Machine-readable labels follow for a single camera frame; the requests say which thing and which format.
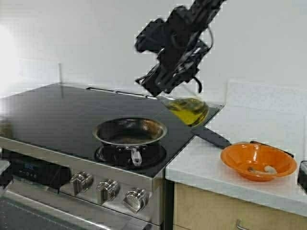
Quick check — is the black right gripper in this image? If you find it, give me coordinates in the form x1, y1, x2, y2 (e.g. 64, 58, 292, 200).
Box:
135, 6, 209, 97

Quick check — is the glass oil bottle black lid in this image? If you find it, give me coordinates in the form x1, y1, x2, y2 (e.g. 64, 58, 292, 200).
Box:
157, 95, 210, 127

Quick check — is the black spatula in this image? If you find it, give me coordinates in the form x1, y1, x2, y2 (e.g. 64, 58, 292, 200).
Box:
192, 126, 295, 158

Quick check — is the orange plastic bowl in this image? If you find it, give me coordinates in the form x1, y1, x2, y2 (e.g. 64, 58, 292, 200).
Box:
220, 144, 297, 182

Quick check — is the raw shrimp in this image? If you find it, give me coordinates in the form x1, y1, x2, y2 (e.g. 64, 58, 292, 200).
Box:
248, 165, 277, 174

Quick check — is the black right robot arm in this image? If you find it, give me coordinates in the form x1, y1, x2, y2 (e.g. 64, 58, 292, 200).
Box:
135, 0, 223, 97

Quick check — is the middle steel stove knob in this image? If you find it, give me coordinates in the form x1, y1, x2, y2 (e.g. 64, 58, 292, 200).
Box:
96, 179, 120, 205

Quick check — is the steel stove knob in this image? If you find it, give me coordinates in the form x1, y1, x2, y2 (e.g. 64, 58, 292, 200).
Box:
70, 172, 94, 196
96, 179, 120, 205
122, 188, 149, 213

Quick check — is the right steel stove knob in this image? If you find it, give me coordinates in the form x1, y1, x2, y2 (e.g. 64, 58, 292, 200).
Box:
122, 188, 149, 213

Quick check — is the wooden cabinet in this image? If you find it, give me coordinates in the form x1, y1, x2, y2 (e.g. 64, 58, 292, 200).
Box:
174, 183, 307, 230

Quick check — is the left steel stove knob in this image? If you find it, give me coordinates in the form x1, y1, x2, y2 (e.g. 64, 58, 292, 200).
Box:
70, 172, 94, 196

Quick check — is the stainless steel stove range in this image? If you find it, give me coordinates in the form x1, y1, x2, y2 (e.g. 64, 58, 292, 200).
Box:
0, 82, 225, 230

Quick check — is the black object at right edge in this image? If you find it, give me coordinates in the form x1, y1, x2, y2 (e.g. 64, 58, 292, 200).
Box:
297, 161, 307, 193

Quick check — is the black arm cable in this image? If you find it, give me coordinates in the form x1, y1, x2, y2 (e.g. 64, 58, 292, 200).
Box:
196, 25, 214, 94

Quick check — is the steel drawer handle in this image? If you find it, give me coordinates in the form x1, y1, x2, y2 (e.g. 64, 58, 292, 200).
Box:
236, 219, 249, 230

